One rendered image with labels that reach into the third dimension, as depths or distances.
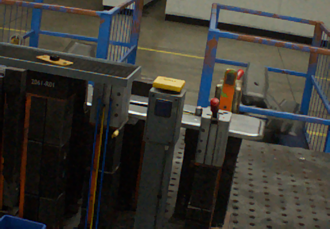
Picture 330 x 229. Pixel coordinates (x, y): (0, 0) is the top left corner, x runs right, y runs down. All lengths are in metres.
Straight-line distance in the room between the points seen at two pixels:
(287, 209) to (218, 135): 0.56
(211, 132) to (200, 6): 8.10
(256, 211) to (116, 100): 0.63
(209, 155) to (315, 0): 8.18
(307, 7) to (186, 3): 1.74
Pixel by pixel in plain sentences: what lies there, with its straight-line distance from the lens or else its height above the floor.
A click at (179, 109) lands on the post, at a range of 1.42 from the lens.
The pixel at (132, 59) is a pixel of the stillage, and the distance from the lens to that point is 4.83.
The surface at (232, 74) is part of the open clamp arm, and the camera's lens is 1.90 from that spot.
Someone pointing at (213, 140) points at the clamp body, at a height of 1.01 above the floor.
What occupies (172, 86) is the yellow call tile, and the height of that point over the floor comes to 1.16.
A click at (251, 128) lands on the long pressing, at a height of 1.00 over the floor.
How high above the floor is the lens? 1.51
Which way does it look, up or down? 16 degrees down
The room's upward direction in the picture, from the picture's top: 8 degrees clockwise
